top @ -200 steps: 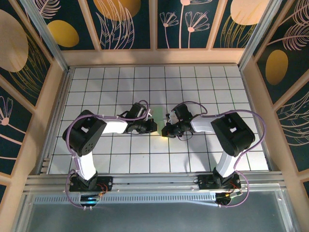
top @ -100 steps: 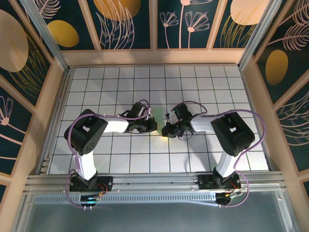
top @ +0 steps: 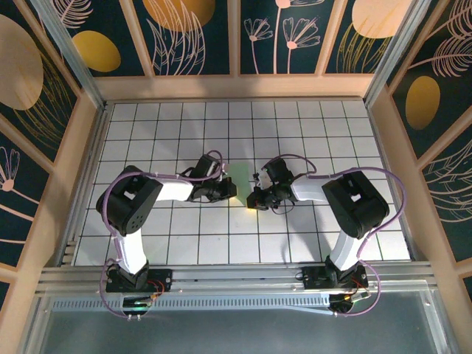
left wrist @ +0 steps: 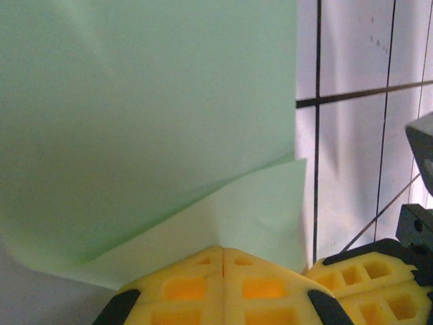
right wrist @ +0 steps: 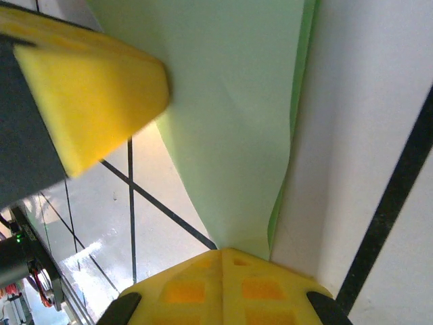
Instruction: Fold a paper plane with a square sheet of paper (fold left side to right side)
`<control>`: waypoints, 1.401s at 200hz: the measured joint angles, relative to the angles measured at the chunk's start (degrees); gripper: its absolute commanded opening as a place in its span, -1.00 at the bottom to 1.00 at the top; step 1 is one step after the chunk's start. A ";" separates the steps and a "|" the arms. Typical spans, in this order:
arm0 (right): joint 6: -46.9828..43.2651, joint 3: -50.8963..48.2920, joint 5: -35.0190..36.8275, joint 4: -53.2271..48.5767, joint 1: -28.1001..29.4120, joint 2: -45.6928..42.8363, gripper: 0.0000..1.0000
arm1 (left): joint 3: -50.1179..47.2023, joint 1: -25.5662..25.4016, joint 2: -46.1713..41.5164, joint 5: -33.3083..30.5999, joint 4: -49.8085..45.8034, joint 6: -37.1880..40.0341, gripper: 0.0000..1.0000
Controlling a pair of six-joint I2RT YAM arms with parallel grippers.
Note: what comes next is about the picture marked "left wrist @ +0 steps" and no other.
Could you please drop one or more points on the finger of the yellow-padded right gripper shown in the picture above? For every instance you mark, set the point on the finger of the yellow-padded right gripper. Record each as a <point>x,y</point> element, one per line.
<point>389,304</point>
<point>365,271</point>

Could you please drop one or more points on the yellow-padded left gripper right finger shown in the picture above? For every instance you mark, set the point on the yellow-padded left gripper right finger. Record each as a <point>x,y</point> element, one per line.
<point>270,298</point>

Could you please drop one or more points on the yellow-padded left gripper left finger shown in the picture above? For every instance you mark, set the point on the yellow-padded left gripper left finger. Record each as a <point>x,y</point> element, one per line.
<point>182,294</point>

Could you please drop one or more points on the light green paper sheet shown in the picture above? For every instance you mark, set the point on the light green paper sheet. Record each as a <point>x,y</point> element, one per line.
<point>135,101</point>

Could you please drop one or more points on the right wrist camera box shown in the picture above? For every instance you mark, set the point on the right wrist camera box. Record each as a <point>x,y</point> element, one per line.
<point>423,152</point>

